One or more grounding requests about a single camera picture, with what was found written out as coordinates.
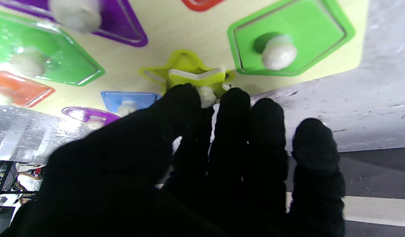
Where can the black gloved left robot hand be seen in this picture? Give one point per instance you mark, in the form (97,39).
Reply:
(123,184)

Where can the purple circle puzzle piece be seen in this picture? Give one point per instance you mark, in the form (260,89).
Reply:
(80,113)

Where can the blue diamond puzzle piece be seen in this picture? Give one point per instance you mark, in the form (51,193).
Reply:
(136,98)

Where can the yellow star puzzle piece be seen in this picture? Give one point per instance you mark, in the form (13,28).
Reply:
(195,77)

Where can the orange rectangle puzzle piece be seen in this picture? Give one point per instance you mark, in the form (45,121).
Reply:
(21,90)

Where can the green hexagon puzzle piece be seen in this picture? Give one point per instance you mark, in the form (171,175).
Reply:
(64,56)

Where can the purple triangle puzzle piece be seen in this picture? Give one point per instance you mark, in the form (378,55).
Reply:
(120,19)

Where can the red square puzzle piece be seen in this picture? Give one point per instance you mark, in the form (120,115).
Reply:
(200,4)

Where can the green pentagon puzzle piece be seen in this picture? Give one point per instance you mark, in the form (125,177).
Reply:
(307,29)

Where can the yellow wooden puzzle board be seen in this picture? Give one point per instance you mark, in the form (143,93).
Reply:
(176,33)

